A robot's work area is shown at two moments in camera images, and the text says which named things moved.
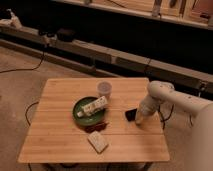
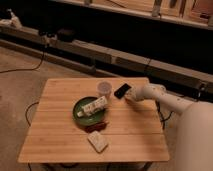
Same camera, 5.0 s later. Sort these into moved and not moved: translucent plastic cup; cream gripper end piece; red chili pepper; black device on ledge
Moved: cream gripper end piece
Not moved: black device on ledge; translucent plastic cup; red chili pepper
